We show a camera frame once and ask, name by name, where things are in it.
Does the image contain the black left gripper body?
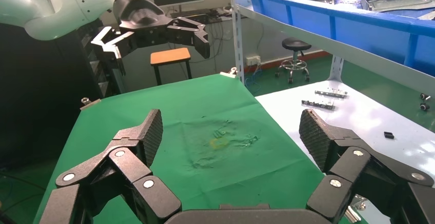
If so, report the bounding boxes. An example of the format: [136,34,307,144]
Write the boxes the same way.
[113,0,178,49]

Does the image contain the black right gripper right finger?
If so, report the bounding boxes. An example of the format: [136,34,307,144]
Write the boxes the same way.
[299,108,435,224]

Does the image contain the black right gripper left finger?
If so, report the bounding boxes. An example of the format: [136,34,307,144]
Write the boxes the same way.
[39,108,183,224]

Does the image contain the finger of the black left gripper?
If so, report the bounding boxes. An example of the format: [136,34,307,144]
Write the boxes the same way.
[166,16,211,59]
[90,25,136,77]

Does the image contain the small metal strip part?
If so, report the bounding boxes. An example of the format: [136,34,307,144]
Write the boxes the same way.
[314,88,349,100]
[301,99,337,111]

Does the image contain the wooden top stool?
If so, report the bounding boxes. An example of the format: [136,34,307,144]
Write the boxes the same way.
[150,47,193,86]

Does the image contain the silver binder clip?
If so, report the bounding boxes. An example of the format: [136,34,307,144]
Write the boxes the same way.
[220,67,238,79]
[344,195,368,224]
[80,96,102,111]

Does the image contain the green table cloth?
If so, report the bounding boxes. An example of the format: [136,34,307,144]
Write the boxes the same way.
[32,74,369,224]

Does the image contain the black cabinet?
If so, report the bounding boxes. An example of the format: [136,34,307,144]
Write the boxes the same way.
[0,18,123,169]

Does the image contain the black round swivel stool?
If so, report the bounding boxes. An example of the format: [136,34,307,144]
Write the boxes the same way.
[274,37,312,85]

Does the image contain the blue plastic bin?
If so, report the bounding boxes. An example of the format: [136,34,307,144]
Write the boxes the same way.
[244,0,435,77]

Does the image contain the white wall socket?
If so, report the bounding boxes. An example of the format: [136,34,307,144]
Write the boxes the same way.
[245,55,262,67]

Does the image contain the blue cable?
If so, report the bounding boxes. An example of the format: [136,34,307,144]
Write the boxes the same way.
[244,64,265,96]

